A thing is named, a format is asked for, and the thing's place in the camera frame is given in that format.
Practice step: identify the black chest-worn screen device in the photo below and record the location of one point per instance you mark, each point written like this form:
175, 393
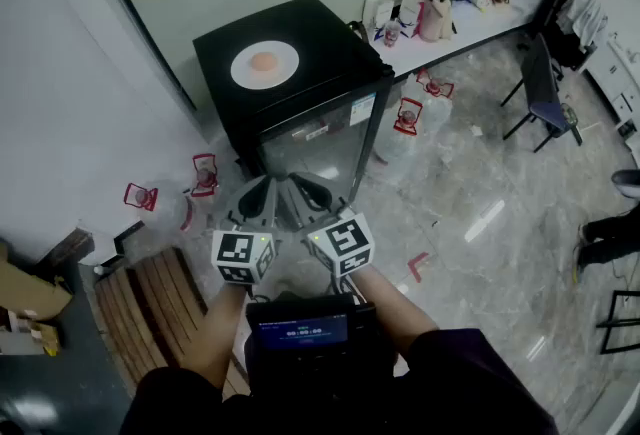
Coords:
300, 335

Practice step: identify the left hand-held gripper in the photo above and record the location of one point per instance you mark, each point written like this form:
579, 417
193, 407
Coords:
240, 253

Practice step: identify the person's dark purple top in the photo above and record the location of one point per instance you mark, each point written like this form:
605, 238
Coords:
475, 388

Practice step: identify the clear plastic drink cup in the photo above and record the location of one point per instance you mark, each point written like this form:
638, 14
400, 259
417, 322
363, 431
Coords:
392, 35

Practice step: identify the green mesh basket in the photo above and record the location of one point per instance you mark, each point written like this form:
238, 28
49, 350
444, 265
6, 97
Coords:
570, 120

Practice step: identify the white and pink paper bag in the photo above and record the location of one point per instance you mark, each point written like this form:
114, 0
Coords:
411, 10

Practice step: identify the person's left forearm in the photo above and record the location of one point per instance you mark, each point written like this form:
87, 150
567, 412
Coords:
220, 328

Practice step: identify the slatted wooden bench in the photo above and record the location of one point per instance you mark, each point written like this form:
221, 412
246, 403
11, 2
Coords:
150, 303

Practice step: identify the white paper scrap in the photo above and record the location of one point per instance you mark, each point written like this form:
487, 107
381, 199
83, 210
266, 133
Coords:
476, 130

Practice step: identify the white round plate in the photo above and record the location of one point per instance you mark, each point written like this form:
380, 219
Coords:
245, 75

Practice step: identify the dark wooden block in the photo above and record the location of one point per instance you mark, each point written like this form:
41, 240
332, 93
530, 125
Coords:
65, 248

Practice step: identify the black frame white table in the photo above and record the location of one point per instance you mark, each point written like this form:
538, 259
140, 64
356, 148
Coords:
620, 321

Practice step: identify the black office chair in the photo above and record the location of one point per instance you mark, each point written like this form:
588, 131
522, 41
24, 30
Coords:
565, 48

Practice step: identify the white drawer cabinet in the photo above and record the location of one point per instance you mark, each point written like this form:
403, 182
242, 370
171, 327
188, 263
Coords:
615, 68

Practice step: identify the brown cardboard box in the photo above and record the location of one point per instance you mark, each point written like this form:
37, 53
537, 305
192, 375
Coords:
25, 288

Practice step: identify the blue seat black chair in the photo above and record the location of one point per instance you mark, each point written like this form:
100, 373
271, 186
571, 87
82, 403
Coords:
542, 88

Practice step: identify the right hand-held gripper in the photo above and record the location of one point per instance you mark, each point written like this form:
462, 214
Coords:
345, 243

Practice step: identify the red tape floor mark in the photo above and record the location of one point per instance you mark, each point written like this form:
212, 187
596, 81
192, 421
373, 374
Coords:
417, 268

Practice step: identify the black mini fridge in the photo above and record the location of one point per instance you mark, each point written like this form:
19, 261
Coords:
300, 28

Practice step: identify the brown egg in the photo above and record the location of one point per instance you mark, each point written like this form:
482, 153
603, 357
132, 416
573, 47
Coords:
263, 61

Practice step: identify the brown shoulder bag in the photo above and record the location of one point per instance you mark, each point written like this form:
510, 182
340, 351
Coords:
357, 30

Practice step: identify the person's right forearm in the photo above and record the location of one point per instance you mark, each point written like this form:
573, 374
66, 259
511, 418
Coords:
390, 308

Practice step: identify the white hanging jacket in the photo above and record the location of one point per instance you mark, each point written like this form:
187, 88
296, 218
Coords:
587, 18

